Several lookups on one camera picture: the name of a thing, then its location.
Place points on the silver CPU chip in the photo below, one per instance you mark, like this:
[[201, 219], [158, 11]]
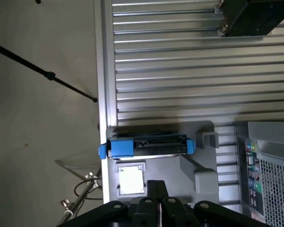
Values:
[[130, 179]]

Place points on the black tripod leg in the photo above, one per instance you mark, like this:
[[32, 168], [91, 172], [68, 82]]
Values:
[[50, 75]]

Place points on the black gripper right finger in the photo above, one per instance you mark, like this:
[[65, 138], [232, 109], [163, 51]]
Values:
[[172, 210]]

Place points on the brass standoff bolt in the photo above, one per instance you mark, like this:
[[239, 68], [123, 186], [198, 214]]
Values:
[[219, 7], [223, 30]]

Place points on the metal rod with brass clamps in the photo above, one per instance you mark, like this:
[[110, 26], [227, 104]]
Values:
[[90, 176]]

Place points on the black mounted box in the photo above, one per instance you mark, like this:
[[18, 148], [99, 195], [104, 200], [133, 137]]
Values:
[[258, 19]]

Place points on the open silver PC case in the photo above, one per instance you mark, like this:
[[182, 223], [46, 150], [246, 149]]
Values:
[[274, 184]]

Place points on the grey parts rack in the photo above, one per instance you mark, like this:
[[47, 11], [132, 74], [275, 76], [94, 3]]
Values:
[[165, 170]]

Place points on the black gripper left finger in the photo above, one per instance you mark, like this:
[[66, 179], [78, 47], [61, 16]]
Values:
[[145, 208]]

